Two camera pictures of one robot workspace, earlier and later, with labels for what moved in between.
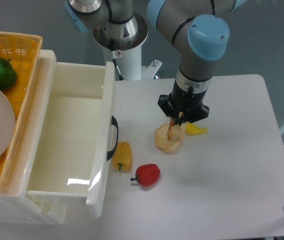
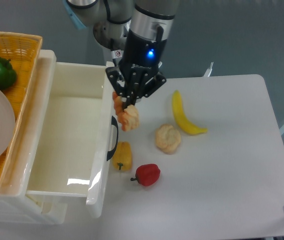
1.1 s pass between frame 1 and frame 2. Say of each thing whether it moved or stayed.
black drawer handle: stayed
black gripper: moved
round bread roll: stayed
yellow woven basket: stayed
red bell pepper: stayed
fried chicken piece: moved
